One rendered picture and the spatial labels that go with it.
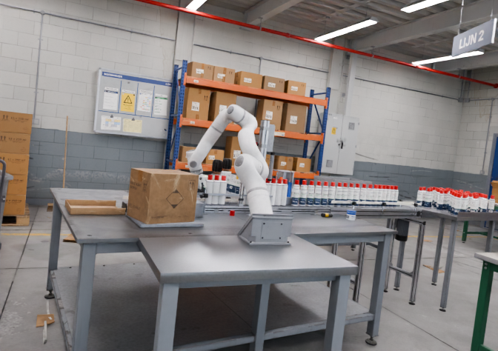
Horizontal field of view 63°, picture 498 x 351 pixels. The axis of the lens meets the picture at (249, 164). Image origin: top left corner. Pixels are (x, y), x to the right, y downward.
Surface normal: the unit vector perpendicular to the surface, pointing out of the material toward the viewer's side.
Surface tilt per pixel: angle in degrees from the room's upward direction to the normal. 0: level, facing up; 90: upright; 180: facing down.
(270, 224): 90
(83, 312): 90
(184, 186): 90
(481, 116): 90
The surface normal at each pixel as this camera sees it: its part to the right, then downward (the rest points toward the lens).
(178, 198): 0.66, 0.11
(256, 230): 0.37, 0.09
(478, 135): -0.91, -0.07
